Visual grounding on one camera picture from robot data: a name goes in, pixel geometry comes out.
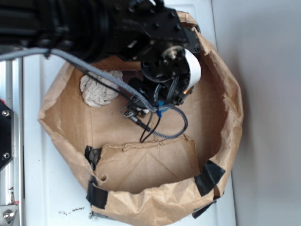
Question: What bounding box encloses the brown paper bag enclosure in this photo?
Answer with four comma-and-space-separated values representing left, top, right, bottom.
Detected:
38, 10, 243, 226

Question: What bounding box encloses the white plastic tray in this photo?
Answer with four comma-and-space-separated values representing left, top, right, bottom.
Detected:
22, 3, 238, 226

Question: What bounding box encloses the black mounting plate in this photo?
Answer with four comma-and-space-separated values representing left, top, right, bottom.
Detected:
0, 99, 14, 171

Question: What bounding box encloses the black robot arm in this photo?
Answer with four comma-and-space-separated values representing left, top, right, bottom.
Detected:
0, 0, 201, 119

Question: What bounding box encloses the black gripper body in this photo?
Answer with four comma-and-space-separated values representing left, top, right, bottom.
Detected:
128, 46, 194, 111

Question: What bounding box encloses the black tape strip inner left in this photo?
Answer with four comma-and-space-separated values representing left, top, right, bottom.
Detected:
84, 146, 102, 171

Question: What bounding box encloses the crumpled white paper wad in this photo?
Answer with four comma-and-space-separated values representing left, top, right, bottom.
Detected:
80, 75, 119, 108

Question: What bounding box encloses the thin black wire loop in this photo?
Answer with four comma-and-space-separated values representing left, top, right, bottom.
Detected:
140, 112, 162, 143

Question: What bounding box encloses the black tape strip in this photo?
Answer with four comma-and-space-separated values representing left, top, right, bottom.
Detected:
86, 177, 109, 210
195, 161, 226, 196
84, 146, 102, 171

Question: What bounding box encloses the white cylindrical wrist cap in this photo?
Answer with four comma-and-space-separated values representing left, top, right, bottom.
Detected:
185, 49, 202, 90

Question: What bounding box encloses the grey braided cable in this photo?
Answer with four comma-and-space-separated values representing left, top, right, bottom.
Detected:
0, 47, 188, 138

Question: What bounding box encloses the black tape strip bottom left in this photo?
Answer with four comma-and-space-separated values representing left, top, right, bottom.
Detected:
86, 177, 109, 210

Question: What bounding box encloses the black tape strip bottom right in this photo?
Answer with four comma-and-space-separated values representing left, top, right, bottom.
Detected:
195, 161, 226, 196

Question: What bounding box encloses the aluminium frame rail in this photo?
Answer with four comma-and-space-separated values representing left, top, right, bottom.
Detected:
0, 57, 24, 226

